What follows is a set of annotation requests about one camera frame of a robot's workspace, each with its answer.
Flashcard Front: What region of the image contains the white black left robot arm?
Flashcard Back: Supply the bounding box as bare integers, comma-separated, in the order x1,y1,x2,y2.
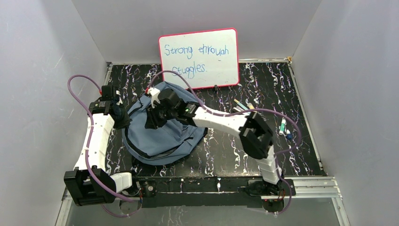
64,85,141,206

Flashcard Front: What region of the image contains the green white glue stick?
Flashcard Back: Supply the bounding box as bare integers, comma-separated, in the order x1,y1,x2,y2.
279,118,287,135

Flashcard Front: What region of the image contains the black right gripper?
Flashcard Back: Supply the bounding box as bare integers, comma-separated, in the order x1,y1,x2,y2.
144,102,177,131

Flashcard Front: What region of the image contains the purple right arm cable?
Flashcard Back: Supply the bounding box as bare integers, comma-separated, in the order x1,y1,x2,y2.
145,70,303,215

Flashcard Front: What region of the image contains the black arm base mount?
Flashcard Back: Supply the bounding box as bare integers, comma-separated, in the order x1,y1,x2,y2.
122,176,296,213

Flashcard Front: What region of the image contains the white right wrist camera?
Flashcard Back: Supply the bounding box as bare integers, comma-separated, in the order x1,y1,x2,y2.
145,87,160,108

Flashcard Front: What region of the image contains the blue student backpack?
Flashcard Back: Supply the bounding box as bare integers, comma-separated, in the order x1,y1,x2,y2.
122,95,208,166

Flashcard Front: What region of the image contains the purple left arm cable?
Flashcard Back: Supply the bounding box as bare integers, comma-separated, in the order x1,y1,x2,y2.
67,74,141,218

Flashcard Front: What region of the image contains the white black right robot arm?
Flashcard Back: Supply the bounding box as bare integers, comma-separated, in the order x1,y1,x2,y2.
145,87,284,195

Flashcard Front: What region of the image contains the yellow highlighter pen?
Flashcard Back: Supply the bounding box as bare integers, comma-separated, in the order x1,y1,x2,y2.
247,103,255,109

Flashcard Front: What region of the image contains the pink framed whiteboard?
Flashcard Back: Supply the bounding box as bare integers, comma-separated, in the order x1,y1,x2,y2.
158,28,240,89

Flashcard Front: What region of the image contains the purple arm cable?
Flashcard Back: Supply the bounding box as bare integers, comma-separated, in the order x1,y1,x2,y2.
145,70,303,215
67,74,141,218

